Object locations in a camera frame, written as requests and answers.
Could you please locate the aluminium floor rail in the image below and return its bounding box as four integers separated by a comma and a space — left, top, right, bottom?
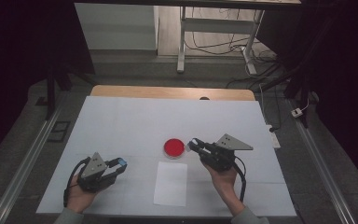
0, 92, 70, 224
287, 99, 358, 224

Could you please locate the small white plug adapter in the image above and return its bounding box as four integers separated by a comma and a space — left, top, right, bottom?
290, 107, 304, 119

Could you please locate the white paper sheet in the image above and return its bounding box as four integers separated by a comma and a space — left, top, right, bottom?
153, 161, 188, 207

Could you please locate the black metal stand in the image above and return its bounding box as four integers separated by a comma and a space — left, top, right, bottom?
35, 62, 98, 121
257, 59, 312, 129

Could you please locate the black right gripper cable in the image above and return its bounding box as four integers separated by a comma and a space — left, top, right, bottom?
229, 155, 248, 203

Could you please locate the person's left hand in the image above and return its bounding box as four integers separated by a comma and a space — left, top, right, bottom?
66, 183, 99, 214

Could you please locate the dark curtain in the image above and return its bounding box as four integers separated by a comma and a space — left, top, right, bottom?
0, 0, 96, 171
255, 0, 358, 195

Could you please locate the black floor cable tangle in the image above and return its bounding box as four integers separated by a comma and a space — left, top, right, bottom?
185, 7, 281, 90

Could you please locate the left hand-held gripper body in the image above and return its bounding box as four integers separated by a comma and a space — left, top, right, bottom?
76, 151, 119, 192

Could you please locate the black floor plate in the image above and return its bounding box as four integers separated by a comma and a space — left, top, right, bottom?
47, 120, 72, 144

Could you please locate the white power strip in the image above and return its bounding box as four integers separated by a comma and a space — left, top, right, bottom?
266, 124, 282, 149

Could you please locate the white metal desk frame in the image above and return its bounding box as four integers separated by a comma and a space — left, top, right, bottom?
176, 6, 266, 76

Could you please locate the white cabinet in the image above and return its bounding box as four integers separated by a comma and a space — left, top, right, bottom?
74, 3, 159, 51

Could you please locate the white table cover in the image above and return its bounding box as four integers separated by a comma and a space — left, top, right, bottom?
35, 95, 297, 217

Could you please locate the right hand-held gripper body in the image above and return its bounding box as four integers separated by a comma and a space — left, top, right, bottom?
200, 133, 255, 173

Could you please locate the person's right hand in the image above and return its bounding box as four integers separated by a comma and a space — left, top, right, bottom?
202, 162, 238, 201

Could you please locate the round red ink pad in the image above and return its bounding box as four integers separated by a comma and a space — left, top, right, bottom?
162, 137, 186, 160

